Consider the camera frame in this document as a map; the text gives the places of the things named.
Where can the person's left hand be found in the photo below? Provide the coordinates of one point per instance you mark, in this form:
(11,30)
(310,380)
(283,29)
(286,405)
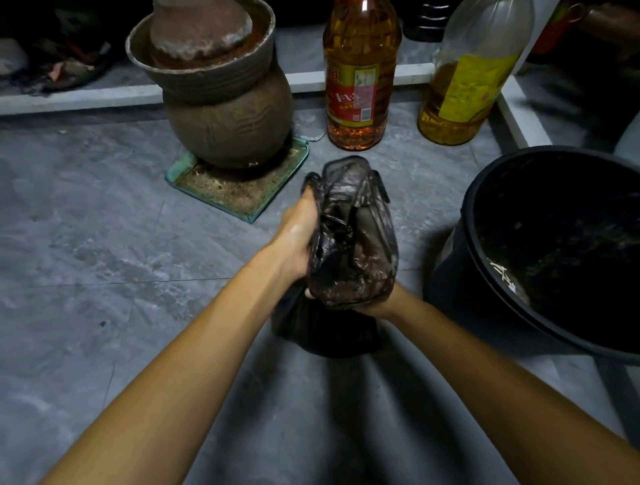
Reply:
(295,239)

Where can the person's right hand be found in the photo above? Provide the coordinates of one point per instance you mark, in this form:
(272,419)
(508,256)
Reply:
(380,305)

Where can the black plastic bag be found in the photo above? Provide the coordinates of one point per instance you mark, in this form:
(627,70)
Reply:
(350,240)

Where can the person's left forearm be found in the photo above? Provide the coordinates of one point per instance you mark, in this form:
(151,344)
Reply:
(165,379)

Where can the person's right forearm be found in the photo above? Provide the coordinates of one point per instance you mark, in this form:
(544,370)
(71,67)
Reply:
(510,399)

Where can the green square tray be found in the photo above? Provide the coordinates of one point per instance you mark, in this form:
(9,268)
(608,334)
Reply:
(235,192)

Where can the oil bottle with red label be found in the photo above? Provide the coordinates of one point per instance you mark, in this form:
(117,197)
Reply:
(360,75)

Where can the black plastic bucket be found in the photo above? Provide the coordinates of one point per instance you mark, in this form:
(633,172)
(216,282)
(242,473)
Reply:
(550,250)

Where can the brown clay pickle jar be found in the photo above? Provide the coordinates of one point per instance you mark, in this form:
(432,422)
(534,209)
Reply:
(215,75)

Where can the oil bottle with yellow label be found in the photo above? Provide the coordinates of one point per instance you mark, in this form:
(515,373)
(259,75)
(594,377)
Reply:
(465,80)

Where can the dark bottle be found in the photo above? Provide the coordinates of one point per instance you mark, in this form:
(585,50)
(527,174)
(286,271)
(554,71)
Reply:
(425,20)

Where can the pile of dark clutter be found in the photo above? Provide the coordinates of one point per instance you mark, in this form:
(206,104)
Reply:
(60,55)

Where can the red container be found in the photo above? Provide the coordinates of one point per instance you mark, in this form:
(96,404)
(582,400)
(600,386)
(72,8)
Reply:
(552,30)

